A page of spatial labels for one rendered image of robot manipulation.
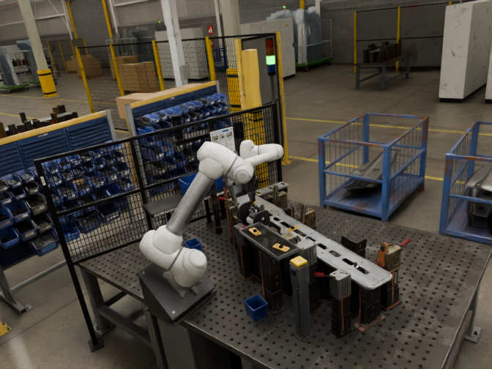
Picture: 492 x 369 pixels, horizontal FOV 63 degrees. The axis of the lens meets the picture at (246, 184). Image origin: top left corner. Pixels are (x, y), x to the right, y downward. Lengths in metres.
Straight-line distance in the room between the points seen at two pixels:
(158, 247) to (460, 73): 8.64
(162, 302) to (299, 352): 0.80
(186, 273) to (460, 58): 8.59
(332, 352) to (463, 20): 8.56
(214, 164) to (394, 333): 1.27
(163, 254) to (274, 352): 0.77
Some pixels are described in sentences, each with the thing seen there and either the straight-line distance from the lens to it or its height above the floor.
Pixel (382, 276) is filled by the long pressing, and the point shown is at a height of 1.00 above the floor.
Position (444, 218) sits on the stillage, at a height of 0.31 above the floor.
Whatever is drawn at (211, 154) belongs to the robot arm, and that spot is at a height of 1.60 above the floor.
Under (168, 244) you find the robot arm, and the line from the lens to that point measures 2.27.
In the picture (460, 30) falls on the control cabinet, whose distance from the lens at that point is 10.00.
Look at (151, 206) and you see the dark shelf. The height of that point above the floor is 1.03.
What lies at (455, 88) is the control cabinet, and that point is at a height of 0.31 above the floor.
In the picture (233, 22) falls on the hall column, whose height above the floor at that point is 2.13.
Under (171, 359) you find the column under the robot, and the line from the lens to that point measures 2.85.
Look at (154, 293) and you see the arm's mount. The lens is 2.42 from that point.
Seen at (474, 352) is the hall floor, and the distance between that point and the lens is 3.35.
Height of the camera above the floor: 2.26
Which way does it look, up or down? 23 degrees down
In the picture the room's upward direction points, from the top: 6 degrees counter-clockwise
